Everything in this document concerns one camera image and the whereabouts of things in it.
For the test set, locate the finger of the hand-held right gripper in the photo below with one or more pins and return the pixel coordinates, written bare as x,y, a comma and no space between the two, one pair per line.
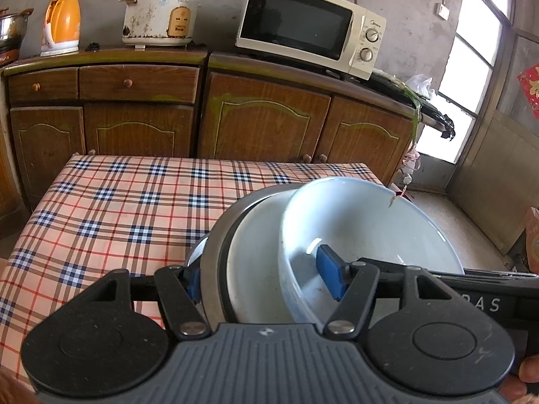
484,290

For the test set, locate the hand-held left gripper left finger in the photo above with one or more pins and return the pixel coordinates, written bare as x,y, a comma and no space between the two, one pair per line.
193,286

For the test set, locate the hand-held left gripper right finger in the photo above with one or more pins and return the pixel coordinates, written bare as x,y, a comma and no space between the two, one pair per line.
332,273

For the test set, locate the steel bowl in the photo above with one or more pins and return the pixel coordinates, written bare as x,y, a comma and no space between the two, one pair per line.
212,286

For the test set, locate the large steel plate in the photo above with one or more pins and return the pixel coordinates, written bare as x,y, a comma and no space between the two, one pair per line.
196,254

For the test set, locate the blue patterned white bowl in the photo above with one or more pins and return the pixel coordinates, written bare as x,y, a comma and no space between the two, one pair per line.
358,219

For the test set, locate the plain white bowl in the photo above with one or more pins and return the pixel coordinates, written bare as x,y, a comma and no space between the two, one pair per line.
252,269

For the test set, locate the person's right hand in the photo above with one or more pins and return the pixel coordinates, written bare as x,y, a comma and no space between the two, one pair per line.
528,381

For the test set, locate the plaid tablecloth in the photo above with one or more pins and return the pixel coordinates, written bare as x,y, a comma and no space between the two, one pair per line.
105,219

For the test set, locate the beige door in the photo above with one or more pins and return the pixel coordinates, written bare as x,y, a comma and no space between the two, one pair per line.
492,176

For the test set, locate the pink plastic bag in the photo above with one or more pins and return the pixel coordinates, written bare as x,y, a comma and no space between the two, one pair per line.
410,160

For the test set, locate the wooden cabinet door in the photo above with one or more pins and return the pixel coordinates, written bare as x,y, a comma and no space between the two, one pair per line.
46,147
261,118
139,130
6,164
362,134

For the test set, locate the wooden kitchen cabinet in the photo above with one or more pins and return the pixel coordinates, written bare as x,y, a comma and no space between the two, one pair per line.
261,118

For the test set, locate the green onion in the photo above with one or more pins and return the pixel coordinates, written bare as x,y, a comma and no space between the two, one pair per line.
414,109

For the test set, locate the red paper decoration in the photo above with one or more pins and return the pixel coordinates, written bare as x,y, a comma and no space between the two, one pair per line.
530,92

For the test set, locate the wide wooden drawer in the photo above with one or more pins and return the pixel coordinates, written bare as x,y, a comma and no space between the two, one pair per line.
168,84

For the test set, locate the white plastic bag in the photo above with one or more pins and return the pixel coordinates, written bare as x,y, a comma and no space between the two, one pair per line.
421,86

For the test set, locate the narrow wooden drawer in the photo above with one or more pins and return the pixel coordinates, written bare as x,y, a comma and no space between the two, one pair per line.
54,88

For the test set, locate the cream microwave oven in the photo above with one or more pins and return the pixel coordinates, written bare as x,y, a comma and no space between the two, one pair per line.
294,21

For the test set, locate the small black object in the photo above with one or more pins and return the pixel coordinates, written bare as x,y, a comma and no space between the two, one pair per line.
93,45

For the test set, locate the white rice cooker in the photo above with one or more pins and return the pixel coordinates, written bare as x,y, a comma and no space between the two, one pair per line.
156,17

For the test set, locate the red induction cooker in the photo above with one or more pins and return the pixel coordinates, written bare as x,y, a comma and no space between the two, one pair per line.
8,57

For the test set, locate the orange electric kettle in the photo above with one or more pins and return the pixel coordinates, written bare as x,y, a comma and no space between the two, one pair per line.
63,21

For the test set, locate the steel pot with lid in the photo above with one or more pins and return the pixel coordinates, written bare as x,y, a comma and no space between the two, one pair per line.
12,29

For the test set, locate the window with grey frame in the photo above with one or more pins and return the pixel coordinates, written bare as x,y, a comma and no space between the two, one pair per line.
476,50

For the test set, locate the white wall switch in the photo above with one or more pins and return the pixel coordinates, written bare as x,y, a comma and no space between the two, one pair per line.
443,11

